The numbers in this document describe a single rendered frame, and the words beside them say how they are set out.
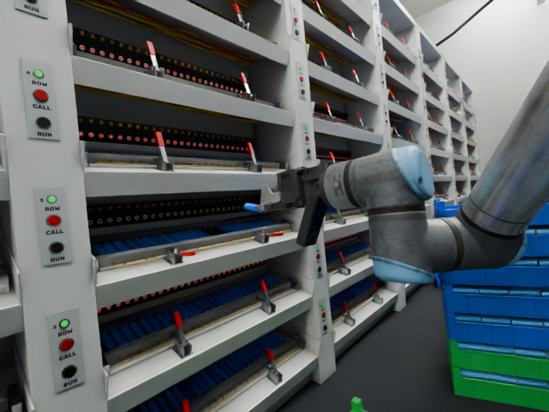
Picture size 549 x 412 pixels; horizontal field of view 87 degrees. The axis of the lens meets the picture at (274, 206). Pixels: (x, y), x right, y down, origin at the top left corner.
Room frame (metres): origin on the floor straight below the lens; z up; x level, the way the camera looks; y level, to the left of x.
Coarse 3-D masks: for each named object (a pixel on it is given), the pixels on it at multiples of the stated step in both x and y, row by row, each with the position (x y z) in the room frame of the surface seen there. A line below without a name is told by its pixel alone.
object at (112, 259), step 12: (264, 228) 0.87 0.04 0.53; (276, 228) 0.91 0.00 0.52; (288, 228) 0.95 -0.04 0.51; (192, 240) 0.70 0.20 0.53; (204, 240) 0.71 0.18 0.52; (216, 240) 0.74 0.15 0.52; (228, 240) 0.77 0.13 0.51; (120, 252) 0.59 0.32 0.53; (132, 252) 0.59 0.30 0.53; (144, 252) 0.61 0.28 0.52; (156, 252) 0.63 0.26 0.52; (108, 264) 0.56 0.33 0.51
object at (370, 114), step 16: (368, 0) 1.46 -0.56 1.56; (368, 32) 1.47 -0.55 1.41; (352, 64) 1.54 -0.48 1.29; (368, 64) 1.48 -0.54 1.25; (352, 80) 1.54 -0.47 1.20; (368, 80) 1.48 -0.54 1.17; (384, 80) 1.50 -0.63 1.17; (384, 96) 1.49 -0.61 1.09; (352, 112) 1.55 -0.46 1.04; (368, 112) 1.49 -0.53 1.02; (352, 144) 1.57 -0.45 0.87; (368, 144) 1.50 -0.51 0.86; (384, 144) 1.45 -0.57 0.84; (400, 288) 1.48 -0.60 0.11; (400, 304) 1.46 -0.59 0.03
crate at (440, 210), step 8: (440, 208) 0.83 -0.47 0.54; (448, 208) 0.99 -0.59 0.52; (456, 208) 0.98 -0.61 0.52; (544, 208) 0.73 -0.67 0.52; (440, 216) 0.83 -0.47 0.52; (448, 216) 0.82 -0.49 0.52; (536, 216) 0.74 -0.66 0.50; (544, 216) 0.73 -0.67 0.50; (536, 224) 0.74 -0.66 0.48; (544, 224) 0.73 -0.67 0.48
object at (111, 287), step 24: (216, 216) 0.90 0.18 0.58; (240, 216) 0.97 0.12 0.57; (288, 216) 0.98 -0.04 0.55; (288, 240) 0.87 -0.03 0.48; (96, 264) 0.54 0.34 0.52; (144, 264) 0.60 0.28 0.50; (168, 264) 0.61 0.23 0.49; (192, 264) 0.63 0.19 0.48; (216, 264) 0.69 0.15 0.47; (240, 264) 0.74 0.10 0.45; (96, 288) 0.50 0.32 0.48; (120, 288) 0.53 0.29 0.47; (144, 288) 0.56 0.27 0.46; (168, 288) 0.60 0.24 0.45
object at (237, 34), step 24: (72, 0) 0.65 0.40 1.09; (96, 0) 0.64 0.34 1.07; (120, 0) 0.68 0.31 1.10; (144, 0) 0.61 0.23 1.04; (168, 0) 0.64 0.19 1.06; (144, 24) 0.77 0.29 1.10; (168, 24) 0.80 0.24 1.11; (192, 24) 0.69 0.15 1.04; (216, 24) 0.74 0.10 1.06; (240, 24) 0.81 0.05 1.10; (216, 48) 0.90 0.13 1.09; (240, 48) 0.93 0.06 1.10; (264, 48) 0.86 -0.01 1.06; (288, 48) 0.94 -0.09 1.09
